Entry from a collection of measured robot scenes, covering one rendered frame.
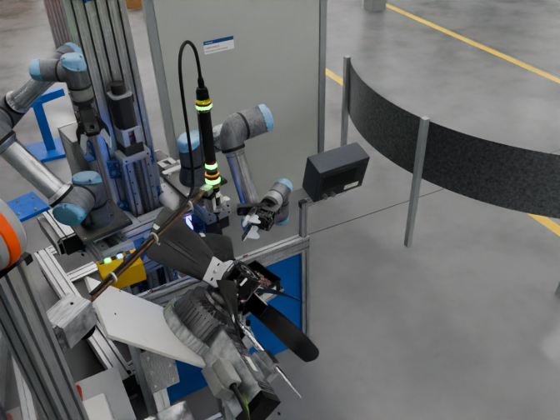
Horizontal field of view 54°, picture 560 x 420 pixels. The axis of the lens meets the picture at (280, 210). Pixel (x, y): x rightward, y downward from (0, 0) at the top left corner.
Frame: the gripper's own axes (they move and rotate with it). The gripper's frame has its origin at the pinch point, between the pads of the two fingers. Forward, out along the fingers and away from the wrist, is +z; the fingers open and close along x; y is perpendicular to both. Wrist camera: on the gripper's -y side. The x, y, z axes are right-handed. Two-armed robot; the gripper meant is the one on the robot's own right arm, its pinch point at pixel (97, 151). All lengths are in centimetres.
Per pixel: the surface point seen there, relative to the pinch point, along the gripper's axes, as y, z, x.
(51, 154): 286, 145, 4
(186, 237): -50, 11, -14
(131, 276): -19.5, 45.4, 2.1
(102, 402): -66, 51, 26
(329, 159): -17, 24, -90
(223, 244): -36, 31, -31
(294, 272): -15, 83, -73
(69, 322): -90, -10, 26
